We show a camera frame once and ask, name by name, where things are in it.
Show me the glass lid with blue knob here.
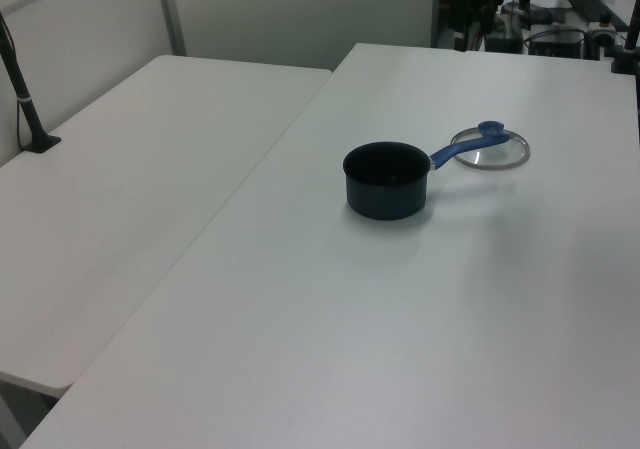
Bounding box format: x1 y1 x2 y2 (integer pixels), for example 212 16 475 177
450 120 530 172

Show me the black box with green light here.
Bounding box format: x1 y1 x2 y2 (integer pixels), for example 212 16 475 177
484 16 525 54

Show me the black keyboard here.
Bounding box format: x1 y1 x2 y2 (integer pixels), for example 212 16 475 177
561 0 629 29

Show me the white device with black knob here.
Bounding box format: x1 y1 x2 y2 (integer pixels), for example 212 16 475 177
586 13 617 62

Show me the black pole with table clamp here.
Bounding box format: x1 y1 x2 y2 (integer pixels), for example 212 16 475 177
610 0 640 76

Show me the black box with cables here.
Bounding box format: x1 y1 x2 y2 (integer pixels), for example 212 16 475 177
528 27 587 61

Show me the dark blue saucepan, blue handle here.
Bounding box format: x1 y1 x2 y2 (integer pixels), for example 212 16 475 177
342 133 510 222

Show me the grey metal partition post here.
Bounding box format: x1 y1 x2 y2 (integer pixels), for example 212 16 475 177
153 0 188 58

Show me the black camera stand with base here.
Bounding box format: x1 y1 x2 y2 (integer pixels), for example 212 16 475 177
0 11 63 155

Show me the thin black cable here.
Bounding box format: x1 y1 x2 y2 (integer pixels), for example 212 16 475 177
13 99 27 151

